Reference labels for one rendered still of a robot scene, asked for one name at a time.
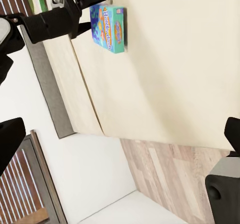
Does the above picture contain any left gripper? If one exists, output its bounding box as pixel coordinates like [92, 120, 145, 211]
[39, 0, 106, 39]

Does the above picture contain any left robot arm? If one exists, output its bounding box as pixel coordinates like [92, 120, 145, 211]
[0, 0, 106, 85]

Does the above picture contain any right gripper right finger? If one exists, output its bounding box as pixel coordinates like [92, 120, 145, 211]
[224, 117, 240, 157]

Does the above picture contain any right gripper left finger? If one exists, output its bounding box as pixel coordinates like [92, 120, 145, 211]
[0, 117, 26, 177]

